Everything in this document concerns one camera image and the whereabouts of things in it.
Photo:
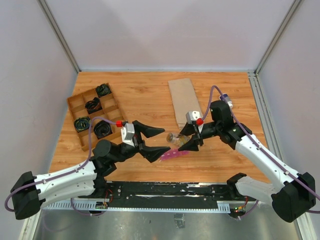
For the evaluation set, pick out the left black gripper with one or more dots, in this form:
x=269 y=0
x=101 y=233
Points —
x=152 y=153

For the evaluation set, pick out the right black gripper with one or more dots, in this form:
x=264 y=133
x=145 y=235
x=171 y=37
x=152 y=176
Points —
x=192 y=144

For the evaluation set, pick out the clear bottle yellow capsules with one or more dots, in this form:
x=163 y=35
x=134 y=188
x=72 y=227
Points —
x=177 y=139

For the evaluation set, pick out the pink weekly pill organizer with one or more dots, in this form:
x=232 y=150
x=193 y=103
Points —
x=173 y=153

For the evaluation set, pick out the white capped pill bottle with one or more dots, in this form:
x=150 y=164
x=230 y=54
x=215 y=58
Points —
x=225 y=97

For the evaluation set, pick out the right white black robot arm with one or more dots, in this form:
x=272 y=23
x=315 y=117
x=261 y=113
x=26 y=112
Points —
x=289 y=193

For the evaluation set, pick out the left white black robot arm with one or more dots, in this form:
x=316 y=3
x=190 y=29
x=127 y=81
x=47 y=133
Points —
x=31 y=192

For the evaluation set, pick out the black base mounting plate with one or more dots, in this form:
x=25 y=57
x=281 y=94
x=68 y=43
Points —
x=134 y=189

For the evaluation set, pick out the wooden compartment tray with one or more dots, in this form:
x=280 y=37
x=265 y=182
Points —
x=88 y=109

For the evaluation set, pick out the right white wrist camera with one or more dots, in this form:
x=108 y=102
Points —
x=194 y=118

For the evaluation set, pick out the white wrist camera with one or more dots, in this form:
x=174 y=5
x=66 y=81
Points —
x=194 y=118
x=127 y=132

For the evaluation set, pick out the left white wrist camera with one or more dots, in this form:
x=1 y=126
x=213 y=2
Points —
x=127 y=132

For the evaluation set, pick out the grey slotted cable duct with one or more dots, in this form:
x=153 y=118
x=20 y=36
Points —
x=155 y=204

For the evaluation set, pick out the right aluminium frame post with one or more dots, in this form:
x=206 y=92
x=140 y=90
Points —
x=296 y=4

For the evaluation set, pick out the aluminium frame post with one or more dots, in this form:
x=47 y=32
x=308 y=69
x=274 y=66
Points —
x=296 y=4
x=58 y=33

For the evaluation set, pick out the left aluminium frame post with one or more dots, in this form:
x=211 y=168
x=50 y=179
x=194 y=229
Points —
x=58 y=33

